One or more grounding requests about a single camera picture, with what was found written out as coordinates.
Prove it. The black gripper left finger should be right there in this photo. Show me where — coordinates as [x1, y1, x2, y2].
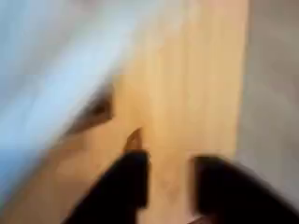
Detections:
[62, 126, 151, 224]

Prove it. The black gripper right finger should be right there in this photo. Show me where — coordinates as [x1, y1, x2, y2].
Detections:
[189, 154, 299, 224]

